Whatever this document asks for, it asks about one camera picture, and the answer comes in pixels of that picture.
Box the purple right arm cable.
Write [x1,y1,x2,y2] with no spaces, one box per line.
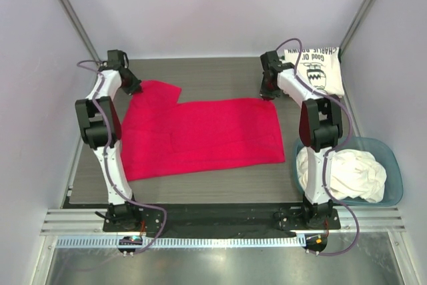
[275,38,363,258]

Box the blue plastic basket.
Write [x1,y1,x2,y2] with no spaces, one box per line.
[292,135,404,206]

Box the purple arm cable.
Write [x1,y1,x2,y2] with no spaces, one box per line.
[76,59,167,255]
[275,38,363,258]

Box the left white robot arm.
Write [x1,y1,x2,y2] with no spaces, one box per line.
[75,49,142,232]

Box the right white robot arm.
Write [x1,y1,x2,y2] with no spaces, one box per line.
[260,51,343,229]

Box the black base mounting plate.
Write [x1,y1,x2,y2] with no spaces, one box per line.
[95,203,341,239]

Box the left aluminium corner post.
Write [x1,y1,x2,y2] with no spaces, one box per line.
[58,0,101,63]

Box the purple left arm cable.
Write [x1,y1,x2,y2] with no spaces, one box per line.
[76,59,167,255]

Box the aluminium corner post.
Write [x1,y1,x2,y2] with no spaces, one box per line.
[339,0,376,58]
[58,0,101,63]

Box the aluminium rail frame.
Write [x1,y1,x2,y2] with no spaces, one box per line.
[41,206,406,235]

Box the folded white printed t shirt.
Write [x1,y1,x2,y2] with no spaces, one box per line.
[298,47,345,97]

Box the red t shirt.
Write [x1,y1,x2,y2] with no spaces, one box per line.
[121,80,286,182]

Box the crumpled white t shirt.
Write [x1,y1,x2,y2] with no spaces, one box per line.
[296,147,387,204]

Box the right aluminium corner post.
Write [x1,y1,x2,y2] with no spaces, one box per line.
[339,0,376,58]

